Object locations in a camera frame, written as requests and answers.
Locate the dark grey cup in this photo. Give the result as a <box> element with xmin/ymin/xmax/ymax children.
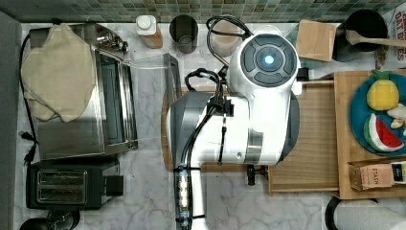
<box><xmin>169</xmin><ymin>14</ymin><xmax>198</xmax><ymax>54</ymax></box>

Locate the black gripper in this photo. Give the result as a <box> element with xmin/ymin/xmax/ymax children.
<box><xmin>246</xmin><ymin>165</ymin><xmax>268</xmax><ymax>186</ymax></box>

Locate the black power cord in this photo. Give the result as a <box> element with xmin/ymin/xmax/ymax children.
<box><xmin>18</xmin><ymin>33</ymin><xmax>40</xmax><ymax>166</ymax></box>

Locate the white capped spice bottle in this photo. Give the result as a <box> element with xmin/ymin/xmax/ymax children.
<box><xmin>136</xmin><ymin>15</ymin><xmax>163</xmax><ymax>49</ymax></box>

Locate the oat bites box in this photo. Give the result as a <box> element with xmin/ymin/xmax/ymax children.
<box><xmin>375</xmin><ymin>3</ymin><xmax>406</xmax><ymax>70</ymax></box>

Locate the clear cereal container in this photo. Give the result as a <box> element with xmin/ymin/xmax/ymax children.
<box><xmin>211</xmin><ymin>20</ymin><xmax>242</xmax><ymax>58</ymax></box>

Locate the teal canister with wooden lid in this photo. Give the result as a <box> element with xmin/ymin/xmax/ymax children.
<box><xmin>289</xmin><ymin>19</ymin><xmax>336</xmax><ymax>62</ymax></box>

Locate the yellow plush pineapple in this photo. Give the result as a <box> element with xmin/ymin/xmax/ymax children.
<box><xmin>367</xmin><ymin>70</ymin><xmax>399</xmax><ymax>111</ymax></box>

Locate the white plush toy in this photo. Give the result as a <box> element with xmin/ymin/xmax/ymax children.
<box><xmin>387</xmin><ymin>103</ymin><xmax>406</xmax><ymax>128</ymax></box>

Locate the wooden spoon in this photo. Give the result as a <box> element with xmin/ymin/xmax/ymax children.
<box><xmin>346</xmin><ymin>30</ymin><xmax>406</xmax><ymax>47</ymax></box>

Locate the stash tea box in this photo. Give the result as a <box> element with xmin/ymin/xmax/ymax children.
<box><xmin>349</xmin><ymin>160</ymin><xmax>405</xmax><ymax>191</ymax></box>

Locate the black toaster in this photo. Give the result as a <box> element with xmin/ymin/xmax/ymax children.
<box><xmin>26</xmin><ymin>157</ymin><xmax>124</xmax><ymax>211</ymax></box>

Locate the silver toaster oven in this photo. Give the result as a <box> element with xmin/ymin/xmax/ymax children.
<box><xmin>29</xmin><ymin>22</ymin><xmax>182</xmax><ymax>161</ymax></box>

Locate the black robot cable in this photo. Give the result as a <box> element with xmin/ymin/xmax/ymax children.
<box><xmin>174</xmin><ymin>14</ymin><xmax>255</xmax><ymax>230</ymax></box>

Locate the black pot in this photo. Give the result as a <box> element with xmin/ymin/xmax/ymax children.
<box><xmin>332</xmin><ymin>10</ymin><xmax>388</xmax><ymax>62</ymax></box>

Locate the blue plate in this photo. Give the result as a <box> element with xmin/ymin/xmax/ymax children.
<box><xmin>348</xmin><ymin>72</ymin><xmax>406</xmax><ymax>157</ymax></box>

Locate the paper towel roll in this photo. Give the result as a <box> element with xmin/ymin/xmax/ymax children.
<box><xmin>325</xmin><ymin>196</ymin><xmax>406</xmax><ymax>230</ymax></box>

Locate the wooden drawer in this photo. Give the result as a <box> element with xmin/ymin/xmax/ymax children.
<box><xmin>268</xmin><ymin>80</ymin><xmax>339</xmax><ymax>196</ymax></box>

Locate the plush watermelon slice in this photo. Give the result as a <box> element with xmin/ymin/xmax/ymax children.
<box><xmin>364</xmin><ymin>113</ymin><xmax>404</xmax><ymax>152</ymax></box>

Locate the beige cloth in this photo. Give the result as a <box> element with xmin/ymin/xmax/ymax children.
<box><xmin>21</xmin><ymin>24</ymin><xmax>96</xmax><ymax>123</ymax></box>

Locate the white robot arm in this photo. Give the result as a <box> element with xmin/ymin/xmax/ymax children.
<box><xmin>166</xmin><ymin>25</ymin><xmax>300</xmax><ymax>230</ymax></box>

